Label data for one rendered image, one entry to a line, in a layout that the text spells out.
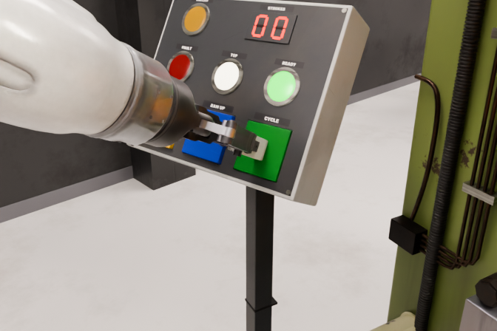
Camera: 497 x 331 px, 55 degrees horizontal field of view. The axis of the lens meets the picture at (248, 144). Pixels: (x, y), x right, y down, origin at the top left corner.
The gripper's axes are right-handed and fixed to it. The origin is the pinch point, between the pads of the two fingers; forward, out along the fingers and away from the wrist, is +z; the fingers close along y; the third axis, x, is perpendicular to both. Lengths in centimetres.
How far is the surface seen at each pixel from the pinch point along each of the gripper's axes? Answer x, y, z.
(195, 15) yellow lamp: 18.6, -20.1, 3.4
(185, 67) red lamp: 9.6, -18.7, 3.4
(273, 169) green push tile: -2.2, 2.8, 3.5
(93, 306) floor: -72, -100, 81
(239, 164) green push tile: -2.9, -2.7, 3.5
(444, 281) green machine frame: -11.6, 22.7, 36.1
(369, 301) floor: -39, -16, 138
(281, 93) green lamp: 8.5, 0.4, 3.4
